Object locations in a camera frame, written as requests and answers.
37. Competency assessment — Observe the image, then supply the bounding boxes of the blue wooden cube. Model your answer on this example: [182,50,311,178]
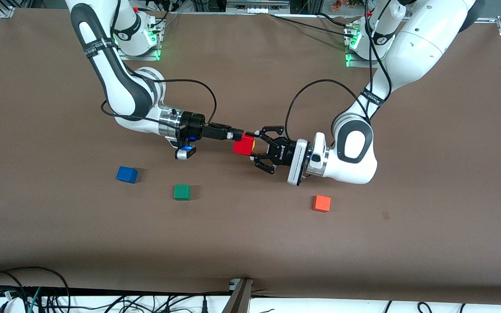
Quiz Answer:
[116,166,139,184]

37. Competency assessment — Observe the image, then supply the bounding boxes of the orange wooden cube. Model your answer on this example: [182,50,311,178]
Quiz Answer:
[312,195,331,213]

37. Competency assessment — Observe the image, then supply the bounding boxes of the black looped cable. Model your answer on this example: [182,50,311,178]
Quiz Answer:
[0,266,71,313]

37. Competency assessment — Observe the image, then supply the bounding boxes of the brown paper table cover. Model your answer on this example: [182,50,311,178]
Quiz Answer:
[0,9,501,305]

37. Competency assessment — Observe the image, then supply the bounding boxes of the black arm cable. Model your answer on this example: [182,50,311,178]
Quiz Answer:
[284,0,393,140]
[100,79,217,129]

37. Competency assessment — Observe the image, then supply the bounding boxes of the teal cable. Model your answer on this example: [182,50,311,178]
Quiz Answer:
[26,287,43,313]

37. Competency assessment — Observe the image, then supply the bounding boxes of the black base cable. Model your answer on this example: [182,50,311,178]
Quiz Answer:
[317,12,352,28]
[271,14,354,38]

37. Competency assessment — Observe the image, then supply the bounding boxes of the red wooden cube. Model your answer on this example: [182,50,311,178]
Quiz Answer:
[233,134,255,156]

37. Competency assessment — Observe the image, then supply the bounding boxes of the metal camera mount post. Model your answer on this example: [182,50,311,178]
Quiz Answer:
[222,278,254,313]

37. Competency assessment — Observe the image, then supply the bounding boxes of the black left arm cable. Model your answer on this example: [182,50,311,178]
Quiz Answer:
[284,0,393,140]

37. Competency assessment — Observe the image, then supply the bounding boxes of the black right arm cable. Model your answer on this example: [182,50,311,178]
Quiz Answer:
[100,79,217,129]

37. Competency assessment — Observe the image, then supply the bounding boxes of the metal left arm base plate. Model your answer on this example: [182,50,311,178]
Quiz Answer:
[345,25,379,69]

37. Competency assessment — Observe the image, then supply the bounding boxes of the black velcro cable strap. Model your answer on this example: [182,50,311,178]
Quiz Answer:
[361,89,386,107]
[83,38,117,59]

